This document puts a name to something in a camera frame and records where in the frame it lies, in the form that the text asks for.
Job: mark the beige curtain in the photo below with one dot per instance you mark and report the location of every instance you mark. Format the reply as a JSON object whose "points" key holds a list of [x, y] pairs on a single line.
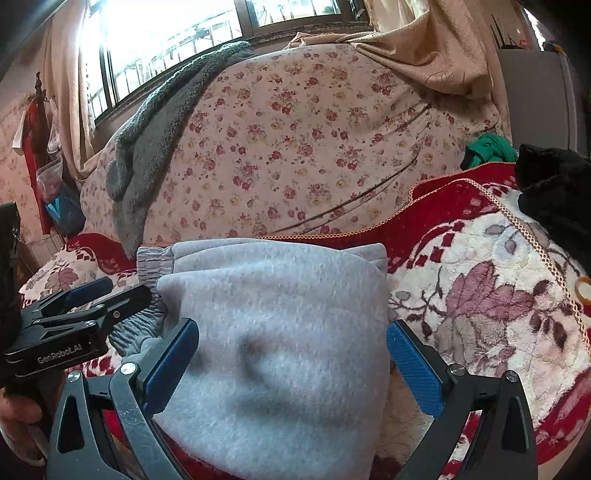
{"points": [[69, 92], [438, 50]]}

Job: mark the person's left hand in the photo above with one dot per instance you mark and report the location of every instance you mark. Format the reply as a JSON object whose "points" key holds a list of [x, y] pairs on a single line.
{"points": [[16, 410]]}

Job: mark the black fleece garment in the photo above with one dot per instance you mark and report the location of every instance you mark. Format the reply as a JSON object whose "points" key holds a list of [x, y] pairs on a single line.
{"points": [[558, 194]]}

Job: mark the grey cabinet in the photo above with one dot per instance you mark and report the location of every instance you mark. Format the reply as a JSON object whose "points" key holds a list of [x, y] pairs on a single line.
{"points": [[535, 97]]}

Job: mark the window with dark frame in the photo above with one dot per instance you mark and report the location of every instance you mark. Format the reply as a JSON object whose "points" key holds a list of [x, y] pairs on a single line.
{"points": [[175, 32]]}

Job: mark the red floral plush blanket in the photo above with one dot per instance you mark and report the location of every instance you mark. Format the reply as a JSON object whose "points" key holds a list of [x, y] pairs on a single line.
{"points": [[485, 286]]}

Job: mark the tape roll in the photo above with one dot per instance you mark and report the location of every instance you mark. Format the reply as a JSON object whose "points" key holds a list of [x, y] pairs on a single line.
{"points": [[582, 290]]}

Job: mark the light grey fleece pants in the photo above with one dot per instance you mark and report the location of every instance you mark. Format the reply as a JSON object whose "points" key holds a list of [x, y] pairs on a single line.
{"points": [[286, 323]]}

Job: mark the blue plastic bag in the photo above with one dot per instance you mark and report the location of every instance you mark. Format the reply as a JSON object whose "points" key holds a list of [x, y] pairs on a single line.
{"points": [[64, 214]]}

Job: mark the clear plastic bag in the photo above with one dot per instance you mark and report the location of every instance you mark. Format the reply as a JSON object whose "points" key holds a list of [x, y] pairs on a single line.
{"points": [[51, 177]]}

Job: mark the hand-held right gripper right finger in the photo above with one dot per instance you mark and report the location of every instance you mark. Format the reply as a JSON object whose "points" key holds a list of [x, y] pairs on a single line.
{"points": [[413, 364]]}

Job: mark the pink floral bed sheet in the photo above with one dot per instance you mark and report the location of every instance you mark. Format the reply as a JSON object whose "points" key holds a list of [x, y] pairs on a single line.
{"points": [[300, 152]]}

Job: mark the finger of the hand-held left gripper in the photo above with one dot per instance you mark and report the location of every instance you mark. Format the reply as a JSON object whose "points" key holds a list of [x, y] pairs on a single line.
{"points": [[83, 293], [124, 302]]}

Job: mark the green cloth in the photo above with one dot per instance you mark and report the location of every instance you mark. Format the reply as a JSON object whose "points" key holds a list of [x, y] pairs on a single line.
{"points": [[491, 150]]}

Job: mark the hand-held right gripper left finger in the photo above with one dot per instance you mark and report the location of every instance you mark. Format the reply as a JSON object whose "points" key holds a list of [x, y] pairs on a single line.
{"points": [[171, 364]]}

